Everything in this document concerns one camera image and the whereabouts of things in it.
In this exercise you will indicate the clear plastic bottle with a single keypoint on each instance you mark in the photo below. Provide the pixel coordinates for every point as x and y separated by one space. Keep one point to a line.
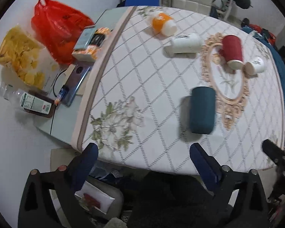
30 102

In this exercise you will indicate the white paper cup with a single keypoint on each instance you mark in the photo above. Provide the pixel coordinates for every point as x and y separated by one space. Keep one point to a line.
255 66
190 43

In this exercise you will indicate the red paper cup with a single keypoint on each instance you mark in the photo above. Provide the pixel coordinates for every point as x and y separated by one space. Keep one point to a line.
232 52

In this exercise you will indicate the white paper cup left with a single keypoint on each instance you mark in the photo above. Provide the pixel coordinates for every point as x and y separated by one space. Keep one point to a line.
190 43

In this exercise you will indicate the bag of yellow chips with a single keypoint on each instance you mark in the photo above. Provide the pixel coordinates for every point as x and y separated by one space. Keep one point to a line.
28 59

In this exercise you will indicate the white packet below table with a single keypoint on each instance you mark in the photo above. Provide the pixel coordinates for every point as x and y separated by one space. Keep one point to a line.
94 195

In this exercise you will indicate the red plastic bag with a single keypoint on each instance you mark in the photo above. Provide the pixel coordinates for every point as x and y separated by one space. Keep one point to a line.
58 27

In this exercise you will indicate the smartphone on box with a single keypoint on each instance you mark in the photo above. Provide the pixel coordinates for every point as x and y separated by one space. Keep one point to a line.
85 38

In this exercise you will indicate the white weight rack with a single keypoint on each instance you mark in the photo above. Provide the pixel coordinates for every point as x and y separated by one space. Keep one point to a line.
224 8

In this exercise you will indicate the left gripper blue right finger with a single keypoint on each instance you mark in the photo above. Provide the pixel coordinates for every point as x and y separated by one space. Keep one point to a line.
207 167

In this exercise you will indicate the dark teal cup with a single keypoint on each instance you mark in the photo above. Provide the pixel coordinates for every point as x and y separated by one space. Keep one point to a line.
202 110

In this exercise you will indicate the orange white cup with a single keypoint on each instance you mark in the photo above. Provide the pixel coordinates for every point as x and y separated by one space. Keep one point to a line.
164 24

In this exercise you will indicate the white paper cup right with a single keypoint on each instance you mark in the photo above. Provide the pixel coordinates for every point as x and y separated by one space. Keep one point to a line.
255 66

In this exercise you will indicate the red bag on floor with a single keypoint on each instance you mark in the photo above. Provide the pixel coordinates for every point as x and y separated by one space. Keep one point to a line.
265 33

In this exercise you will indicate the orange patterned box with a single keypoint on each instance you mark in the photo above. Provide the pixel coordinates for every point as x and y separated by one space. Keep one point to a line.
90 54

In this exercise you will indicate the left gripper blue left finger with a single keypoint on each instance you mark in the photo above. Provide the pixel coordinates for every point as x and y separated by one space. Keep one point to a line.
81 166

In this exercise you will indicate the blue tablet device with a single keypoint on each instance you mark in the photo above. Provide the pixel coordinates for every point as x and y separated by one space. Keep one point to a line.
73 82

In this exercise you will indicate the diamond pattern floral tablecloth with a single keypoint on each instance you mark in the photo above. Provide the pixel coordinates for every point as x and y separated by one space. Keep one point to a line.
137 99

